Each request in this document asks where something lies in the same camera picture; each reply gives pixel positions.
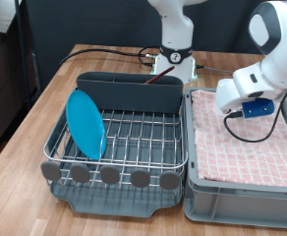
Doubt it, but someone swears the black camera cable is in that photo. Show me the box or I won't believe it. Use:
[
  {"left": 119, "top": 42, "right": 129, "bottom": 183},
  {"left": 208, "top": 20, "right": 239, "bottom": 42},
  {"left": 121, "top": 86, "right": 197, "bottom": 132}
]
[{"left": 223, "top": 84, "right": 287, "bottom": 144}]

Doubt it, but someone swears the blue plate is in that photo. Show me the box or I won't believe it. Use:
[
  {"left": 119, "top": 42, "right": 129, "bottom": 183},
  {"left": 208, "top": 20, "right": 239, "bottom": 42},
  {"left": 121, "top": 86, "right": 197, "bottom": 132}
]
[{"left": 65, "top": 89, "right": 107, "bottom": 161}]

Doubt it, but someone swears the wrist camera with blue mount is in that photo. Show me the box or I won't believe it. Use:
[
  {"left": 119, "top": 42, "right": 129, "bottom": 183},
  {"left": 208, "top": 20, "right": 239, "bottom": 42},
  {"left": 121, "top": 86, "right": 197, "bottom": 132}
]
[{"left": 227, "top": 97, "right": 276, "bottom": 120}]

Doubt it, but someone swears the thick black table cable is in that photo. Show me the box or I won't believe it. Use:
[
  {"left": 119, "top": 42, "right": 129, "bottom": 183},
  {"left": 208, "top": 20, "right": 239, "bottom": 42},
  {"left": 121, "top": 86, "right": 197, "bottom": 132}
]
[{"left": 57, "top": 47, "right": 157, "bottom": 68}]

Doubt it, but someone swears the brown cardboard box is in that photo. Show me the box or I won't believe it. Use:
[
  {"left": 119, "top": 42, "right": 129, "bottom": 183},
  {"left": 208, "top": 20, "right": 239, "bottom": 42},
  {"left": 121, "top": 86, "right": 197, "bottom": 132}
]
[{"left": 0, "top": 29, "right": 39, "bottom": 153}]

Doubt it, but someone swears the grey plastic crate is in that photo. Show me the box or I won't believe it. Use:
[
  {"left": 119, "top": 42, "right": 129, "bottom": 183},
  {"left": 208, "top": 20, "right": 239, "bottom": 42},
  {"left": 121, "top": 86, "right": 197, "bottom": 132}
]
[{"left": 182, "top": 86, "right": 287, "bottom": 230}]

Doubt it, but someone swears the grey cutlery holder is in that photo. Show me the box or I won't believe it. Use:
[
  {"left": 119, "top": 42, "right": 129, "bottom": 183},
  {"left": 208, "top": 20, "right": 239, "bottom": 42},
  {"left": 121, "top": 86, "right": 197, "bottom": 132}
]
[{"left": 76, "top": 71, "right": 185, "bottom": 115}]

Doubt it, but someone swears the pink checked dish towel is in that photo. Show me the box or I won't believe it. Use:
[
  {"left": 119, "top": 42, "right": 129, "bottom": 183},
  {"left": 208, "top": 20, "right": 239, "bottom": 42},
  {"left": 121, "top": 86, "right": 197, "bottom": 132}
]
[{"left": 190, "top": 88, "right": 287, "bottom": 189}]

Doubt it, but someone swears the grey table cable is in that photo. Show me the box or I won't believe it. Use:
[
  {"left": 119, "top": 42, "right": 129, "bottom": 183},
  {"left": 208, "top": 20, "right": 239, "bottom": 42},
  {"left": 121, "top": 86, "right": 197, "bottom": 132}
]
[{"left": 197, "top": 64, "right": 235, "bottom": 75}]

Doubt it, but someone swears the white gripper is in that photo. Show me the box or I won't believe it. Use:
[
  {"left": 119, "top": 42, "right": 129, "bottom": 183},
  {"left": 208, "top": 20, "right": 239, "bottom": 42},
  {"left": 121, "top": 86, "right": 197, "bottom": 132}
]
[{"left": 214, "top": 78, "right": 246, "bottom": 116}]

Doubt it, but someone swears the steel wire dish rack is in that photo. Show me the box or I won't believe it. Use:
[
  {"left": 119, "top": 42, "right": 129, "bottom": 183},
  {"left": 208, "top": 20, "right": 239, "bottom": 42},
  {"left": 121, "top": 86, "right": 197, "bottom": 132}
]
[{"left": 39, "top": 86, "right": 190, "bottom": 192}]

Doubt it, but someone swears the grey dish drying rack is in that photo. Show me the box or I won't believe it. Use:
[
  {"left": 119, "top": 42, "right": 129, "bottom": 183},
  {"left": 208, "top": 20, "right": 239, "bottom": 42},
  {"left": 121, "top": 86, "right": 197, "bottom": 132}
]
[{"left": 44, "top": 86, "right": 186, "bottom": 218}]

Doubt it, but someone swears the black looped cable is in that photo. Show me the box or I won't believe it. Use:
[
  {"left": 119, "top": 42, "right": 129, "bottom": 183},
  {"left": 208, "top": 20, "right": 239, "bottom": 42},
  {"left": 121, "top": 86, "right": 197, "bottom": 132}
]
[{"left": 138, "top": 45, "right": 161, "bottom": 68}]

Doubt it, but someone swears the red-brown wooden spoon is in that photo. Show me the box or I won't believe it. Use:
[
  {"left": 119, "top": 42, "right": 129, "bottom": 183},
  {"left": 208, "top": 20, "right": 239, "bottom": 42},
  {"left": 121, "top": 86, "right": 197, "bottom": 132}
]
[{"left": 144, "top": 65, "right": 176, "bottom": 85}]

